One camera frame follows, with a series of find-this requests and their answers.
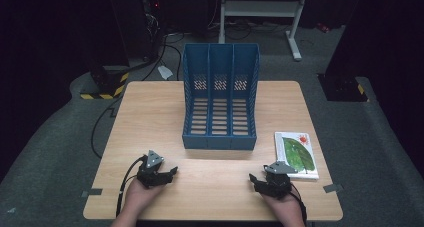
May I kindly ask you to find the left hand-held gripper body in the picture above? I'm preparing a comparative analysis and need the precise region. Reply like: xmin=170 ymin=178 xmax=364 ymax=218
xmin=136 ymin=149 xmax=168 ymax=189

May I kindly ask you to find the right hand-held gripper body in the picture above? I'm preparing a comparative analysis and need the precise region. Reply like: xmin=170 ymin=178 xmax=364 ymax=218
xmin=261 ymin=160 xmax=299 ymax=200

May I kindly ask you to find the white book with green leaf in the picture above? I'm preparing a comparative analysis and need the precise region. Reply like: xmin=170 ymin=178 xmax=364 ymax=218
xmin=274 ymin=131 xmax=320 ymax=181

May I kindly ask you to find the blue three-slot file rack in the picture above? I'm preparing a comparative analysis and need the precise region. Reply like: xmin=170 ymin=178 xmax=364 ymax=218
xmin=181 ymin=42 xmax=261 ymax=151

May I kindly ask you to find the person's left hand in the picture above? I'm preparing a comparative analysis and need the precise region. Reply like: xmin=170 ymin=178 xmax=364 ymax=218
xmin=123 ymin=178 xmax=165 ymax=219

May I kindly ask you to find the person's right hand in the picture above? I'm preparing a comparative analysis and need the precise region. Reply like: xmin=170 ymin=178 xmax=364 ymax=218
xmin=260 ymin=190 xmax=303 ymax=222

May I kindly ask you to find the grey tape strip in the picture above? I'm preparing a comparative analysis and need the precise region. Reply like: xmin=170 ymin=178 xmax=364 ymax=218
xmin=322 ymin=183 xmax=345 ymax=194
xmin=81 ymin=188 xmax=104 ymax=198

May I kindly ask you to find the black stand with striped base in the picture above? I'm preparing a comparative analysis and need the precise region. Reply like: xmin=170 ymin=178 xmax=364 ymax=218
xmin=79 ymin=64 xmax=130 ymax=101

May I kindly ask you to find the black stand base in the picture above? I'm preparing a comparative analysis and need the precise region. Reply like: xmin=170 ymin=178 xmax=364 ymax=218
xmin=317 ymin=73 xmax=370 ymax=103

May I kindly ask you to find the small red object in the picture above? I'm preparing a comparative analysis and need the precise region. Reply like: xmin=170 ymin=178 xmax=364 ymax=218
xmin=315 ymin=22 xmax=332 ymax=34

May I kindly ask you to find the white metal stand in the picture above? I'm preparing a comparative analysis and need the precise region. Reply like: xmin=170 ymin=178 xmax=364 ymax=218
xmin=217 ymin=0 xmax=310 ymax=62

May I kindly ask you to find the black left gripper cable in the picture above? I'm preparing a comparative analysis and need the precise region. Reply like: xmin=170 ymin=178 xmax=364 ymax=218
xmin=115 ymin=155 xmax=148 ymax=219

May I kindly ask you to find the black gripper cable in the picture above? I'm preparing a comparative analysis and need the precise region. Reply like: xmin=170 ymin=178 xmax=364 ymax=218
xmin=289 ymin=182 xmax=308 ymax=227
xmin=115 ymin=155 xmax=148 ymax=219

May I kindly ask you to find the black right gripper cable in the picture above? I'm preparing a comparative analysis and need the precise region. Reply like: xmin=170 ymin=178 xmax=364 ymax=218
xmin=289 ymin=182 xmax=308 ymax=227

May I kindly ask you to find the black looped floor cable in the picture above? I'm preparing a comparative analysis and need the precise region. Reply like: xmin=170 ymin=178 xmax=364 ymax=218
xmin=141 ymin=32 xmax=185 ymax=82

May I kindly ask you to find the dark equipment rack with wires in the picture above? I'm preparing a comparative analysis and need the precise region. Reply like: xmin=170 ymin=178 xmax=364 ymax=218
xmin=141 ymin=0 xmax=166 ymax=62

